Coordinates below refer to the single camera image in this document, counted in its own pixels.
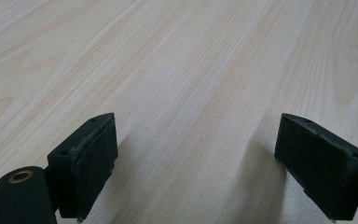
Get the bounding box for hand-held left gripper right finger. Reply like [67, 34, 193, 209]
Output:
[274, 113, 358, 221]

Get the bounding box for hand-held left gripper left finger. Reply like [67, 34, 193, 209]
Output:
[47, 112, 119, 220]

